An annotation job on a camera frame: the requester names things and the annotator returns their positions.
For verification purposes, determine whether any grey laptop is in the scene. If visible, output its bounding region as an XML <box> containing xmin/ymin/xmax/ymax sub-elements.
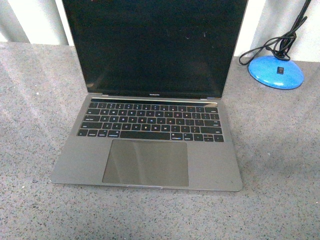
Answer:
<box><xmin>50</xmin><ymin>0</ymin><xmax>248</xmax><ymax>192</ymax></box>

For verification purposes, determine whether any black power cable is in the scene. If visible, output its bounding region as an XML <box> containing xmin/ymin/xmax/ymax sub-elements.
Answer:
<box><xmin>238</xmin><ymin>15</ymin><xmax>308</xmax><ymax>66</ymax></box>

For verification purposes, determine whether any black lamp neck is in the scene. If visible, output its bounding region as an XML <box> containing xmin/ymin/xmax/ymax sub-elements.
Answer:
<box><xmin>286</xmin><ymin>0</ymin><xmax>311</xmax><ymax>39</ymax></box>

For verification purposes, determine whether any blue lamp base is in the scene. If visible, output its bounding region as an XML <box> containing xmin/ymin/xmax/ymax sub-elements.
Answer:
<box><xmin>248</xmin><ymin>55</ymin><xmax>304</xmax><ymax>90</ymax></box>

